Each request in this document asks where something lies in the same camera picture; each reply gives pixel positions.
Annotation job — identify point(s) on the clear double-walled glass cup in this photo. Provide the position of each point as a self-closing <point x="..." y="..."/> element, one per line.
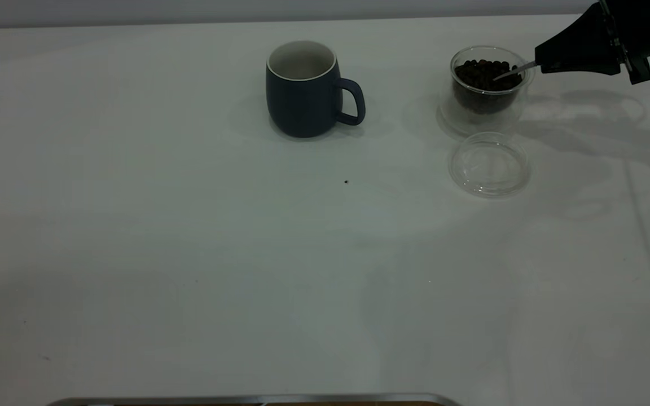
<point x="480" y="121"/>

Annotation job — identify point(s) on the dark grey ceramic mug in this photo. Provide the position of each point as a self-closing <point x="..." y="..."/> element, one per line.
<point x="302" y="107"/>

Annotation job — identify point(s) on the heap of roasted coffee beans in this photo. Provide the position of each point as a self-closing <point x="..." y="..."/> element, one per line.
<point x="480" y="84"/>

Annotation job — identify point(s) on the clear glass saucer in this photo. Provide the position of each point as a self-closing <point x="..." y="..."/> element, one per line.
<point x="490" y="169"/>

